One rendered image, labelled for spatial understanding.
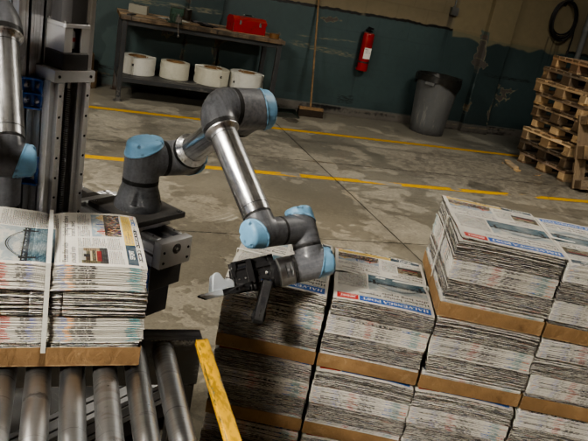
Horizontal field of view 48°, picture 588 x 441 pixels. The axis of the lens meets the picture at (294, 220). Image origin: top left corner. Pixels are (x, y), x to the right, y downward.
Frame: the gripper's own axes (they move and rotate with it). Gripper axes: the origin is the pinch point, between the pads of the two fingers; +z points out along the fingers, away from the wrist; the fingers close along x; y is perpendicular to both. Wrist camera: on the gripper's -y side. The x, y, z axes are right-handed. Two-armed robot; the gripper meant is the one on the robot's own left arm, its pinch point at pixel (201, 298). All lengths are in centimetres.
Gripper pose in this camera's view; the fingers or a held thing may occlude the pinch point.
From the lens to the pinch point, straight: 170.4
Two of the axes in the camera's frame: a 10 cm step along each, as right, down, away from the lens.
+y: -2.2, -9.7, 0.9
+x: 1.9, -1.3, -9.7
